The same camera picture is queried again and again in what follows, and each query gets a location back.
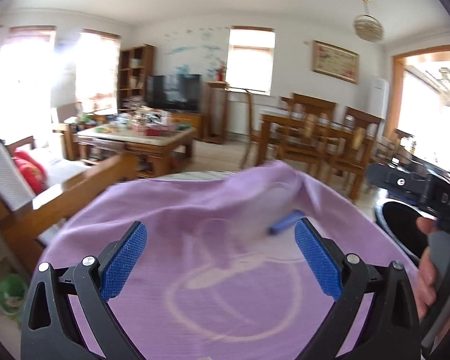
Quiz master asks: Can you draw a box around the black trash bin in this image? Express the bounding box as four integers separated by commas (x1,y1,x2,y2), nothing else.
374,198,436,267

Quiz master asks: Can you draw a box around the right bare hand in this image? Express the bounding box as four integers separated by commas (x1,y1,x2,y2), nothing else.
415,217,437,319

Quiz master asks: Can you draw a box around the wooden dining chair right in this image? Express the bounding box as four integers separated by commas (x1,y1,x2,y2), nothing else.
325,106,382,203

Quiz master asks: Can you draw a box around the wooden dining chair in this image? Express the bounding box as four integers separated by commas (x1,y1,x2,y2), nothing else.
276,93,337,178
325,106,382,203

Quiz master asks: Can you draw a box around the wooden dining table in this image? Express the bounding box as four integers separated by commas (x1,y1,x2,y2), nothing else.
255,108,382,201

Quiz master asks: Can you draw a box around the white air conditioner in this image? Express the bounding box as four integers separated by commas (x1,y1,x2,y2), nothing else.
367,76,389,119

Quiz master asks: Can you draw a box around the wooden sofa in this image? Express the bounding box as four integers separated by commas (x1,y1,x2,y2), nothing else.
0,139,137,279

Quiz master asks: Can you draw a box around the wooden dining chair left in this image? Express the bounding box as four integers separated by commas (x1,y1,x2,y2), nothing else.
276,93,337,178

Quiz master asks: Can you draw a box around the blue lighter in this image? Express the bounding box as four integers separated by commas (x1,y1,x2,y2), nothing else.
268,210,305,235

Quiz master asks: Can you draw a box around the red cushion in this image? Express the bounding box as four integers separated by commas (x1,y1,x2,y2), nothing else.
13,150,48,195

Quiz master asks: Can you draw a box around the purple tablecloth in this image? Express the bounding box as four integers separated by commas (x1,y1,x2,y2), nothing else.
42,161,417,359

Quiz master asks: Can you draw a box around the hanging pendant lamp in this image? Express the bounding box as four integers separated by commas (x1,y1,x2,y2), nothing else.
353,0,385,43

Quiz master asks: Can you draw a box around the wooden coffee table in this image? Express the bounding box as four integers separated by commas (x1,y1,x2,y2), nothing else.
76,127,196,178

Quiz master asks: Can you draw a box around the wooden plant stand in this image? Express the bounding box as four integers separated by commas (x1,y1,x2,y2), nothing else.
203,81,230,145

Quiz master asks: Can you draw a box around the wooden tv cabinet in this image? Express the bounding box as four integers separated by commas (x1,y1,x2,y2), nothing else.
170,112,207,141

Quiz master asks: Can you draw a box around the black television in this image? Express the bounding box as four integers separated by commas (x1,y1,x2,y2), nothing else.
145,74,202,112

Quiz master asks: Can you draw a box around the wooden bookshelf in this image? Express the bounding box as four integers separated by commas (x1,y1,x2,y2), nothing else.
117,45,156,111

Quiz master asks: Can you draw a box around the framed wall picture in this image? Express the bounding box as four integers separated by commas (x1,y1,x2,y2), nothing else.
312,40,359,85

